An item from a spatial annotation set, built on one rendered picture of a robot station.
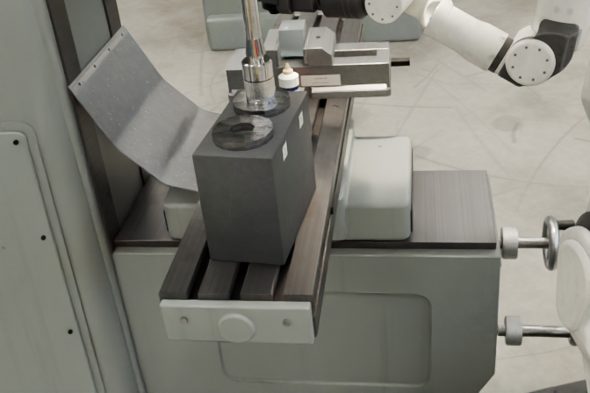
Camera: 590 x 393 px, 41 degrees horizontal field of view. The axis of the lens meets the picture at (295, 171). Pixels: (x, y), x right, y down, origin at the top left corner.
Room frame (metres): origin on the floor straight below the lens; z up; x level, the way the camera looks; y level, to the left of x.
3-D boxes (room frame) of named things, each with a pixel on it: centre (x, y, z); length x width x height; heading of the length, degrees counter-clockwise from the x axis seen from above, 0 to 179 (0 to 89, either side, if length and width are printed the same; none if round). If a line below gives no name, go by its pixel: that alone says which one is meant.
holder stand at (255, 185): (1.08, 0.05, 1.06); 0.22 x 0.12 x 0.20; 163
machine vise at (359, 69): (1.60, -0.06, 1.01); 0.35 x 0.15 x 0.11; 81
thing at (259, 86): (1.12, 0.04, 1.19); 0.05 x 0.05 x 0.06
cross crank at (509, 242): (1.34, -0.49, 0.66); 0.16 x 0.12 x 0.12; 79
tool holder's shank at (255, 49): (1.12, 0.04, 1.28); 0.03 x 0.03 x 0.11
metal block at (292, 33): (1.60, -0.03, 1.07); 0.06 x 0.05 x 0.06; 171
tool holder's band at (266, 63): (1.12, 0.04, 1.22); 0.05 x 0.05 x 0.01
